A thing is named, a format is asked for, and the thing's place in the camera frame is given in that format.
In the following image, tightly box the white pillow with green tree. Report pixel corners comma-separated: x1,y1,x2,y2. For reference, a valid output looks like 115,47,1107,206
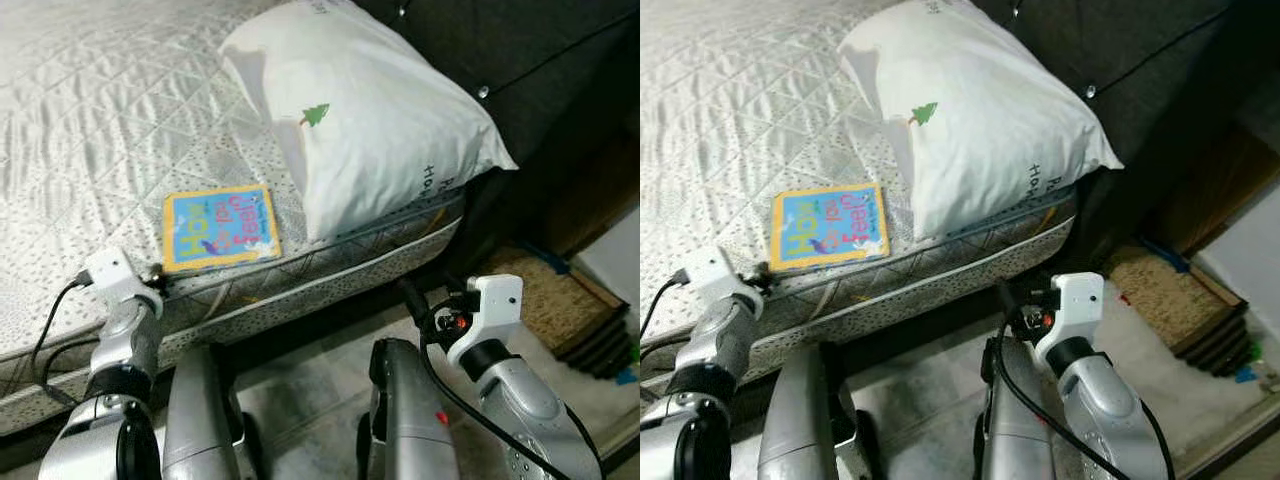
218,0,519,243
838,0,1126,241

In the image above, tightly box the grey right robot leg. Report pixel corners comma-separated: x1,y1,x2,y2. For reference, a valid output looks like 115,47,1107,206
975,335,1051,480
358,338,461,480

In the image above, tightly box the grey robot leg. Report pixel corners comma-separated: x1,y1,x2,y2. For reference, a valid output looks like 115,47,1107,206
975,335,1051,480
358,338,461,480
160,345,251,480
757,342,861,480

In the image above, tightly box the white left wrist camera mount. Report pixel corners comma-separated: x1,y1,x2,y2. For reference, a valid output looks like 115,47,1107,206
82,247,161,306
685,247,766,321

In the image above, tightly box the brown chipboard panel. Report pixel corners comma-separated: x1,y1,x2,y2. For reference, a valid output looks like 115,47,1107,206
1105,243,1251,379
480,245,633,379

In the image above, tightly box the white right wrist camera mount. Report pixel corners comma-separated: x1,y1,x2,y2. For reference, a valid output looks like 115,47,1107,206
1035,272,1104,361
448,275,524,366

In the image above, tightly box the grey left robot leg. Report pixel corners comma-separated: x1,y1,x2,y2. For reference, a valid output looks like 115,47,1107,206
160,345,251,480
757,342,861,480

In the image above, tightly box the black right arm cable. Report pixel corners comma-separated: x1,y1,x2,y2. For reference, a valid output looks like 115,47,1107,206
415,310,541,480
995,330,1111,480

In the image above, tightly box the white quilted mattress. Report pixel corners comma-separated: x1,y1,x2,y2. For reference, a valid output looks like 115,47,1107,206
640,0,1081,376
0,0,471,436

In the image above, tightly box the dark tufted headboard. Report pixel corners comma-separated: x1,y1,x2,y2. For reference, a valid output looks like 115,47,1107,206
975,0,1280,271
355,0,641,261

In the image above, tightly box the blue yellow children's book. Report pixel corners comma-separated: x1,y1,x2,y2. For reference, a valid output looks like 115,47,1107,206
768,181,891,273
162,183,283,274

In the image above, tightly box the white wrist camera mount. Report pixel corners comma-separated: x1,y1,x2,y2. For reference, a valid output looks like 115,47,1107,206
82,247,161,306
685,247,766,321
448,275,524,366
1035,272,1104,361

